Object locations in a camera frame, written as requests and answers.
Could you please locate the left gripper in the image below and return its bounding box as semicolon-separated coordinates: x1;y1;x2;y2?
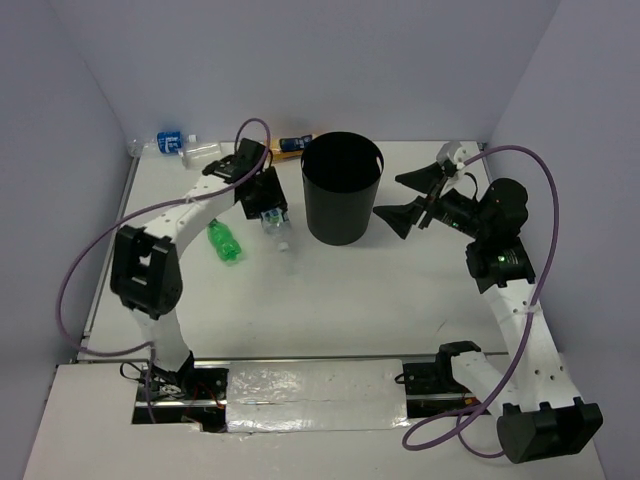
240;165;287;221

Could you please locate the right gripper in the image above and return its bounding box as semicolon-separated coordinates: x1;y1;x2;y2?
373;160;490;240

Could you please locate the clear bottle green-blue label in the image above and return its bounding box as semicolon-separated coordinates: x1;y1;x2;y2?
261;208;291;252

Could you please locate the orange juice bottle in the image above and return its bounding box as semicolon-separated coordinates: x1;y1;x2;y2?
270;134;314;161

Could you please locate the green plastic bottle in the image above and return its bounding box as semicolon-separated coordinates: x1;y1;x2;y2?
206;219;242;263

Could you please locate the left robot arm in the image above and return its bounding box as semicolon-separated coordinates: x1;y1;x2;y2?
110;138;275;399

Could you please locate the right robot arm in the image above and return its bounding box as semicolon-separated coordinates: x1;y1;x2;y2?
374;162;603;464

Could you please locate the black plastic bin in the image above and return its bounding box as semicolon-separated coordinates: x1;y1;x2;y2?
301;131;384;246

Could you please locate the clear plastic cup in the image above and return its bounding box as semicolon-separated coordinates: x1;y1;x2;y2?
179;142;223;171

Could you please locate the clear bottle blue label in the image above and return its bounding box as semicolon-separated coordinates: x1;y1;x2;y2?
127;131;198;158

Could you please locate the silver tape sheet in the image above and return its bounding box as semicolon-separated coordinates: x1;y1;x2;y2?
225;359;409;433

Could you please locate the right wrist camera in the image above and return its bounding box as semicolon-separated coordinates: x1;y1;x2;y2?
436;141;472;170

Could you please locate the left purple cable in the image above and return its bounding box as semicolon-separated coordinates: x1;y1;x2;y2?
58;117;274;357

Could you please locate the purple cable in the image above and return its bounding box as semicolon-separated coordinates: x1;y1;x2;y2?
402;145;558;459
58;117;274;357

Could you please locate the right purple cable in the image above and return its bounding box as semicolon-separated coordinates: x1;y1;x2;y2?
402;145;558;459

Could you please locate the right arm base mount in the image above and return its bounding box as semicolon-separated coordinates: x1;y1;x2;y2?
394;361;477;419

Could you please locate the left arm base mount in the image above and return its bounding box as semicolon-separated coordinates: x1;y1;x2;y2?
119;362;229;433

